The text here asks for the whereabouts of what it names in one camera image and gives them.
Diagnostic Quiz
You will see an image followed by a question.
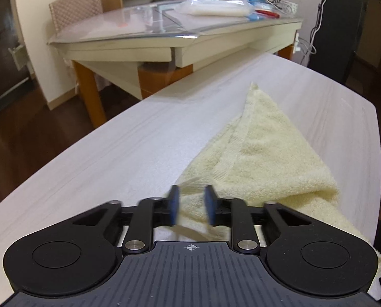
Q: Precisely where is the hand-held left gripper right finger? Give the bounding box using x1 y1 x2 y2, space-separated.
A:
204 184 310 254

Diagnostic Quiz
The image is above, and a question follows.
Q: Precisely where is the white wall-mounted box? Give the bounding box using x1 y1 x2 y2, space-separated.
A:
8 43 29 70

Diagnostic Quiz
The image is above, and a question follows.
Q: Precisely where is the white power cable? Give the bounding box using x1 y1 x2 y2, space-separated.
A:
301 0 333 55

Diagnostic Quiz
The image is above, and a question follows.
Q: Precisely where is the dark wooden door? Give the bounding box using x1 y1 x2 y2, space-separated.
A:
0 0 34 112

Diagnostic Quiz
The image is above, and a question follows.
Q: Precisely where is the cream glass-topped dining table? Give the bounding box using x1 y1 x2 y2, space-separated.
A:
46 0 303 128

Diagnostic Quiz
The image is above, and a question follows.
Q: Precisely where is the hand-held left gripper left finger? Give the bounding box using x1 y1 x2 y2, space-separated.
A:
72 184 180 254

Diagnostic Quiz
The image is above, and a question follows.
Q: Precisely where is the checkered fabric chair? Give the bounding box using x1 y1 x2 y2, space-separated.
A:
49 0 103 34

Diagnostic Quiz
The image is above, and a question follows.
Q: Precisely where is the pale yellow towel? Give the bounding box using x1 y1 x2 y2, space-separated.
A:
153 82 381 302

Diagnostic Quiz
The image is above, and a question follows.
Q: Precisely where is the clear plastic bag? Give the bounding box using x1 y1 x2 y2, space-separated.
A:
174 0 257 18

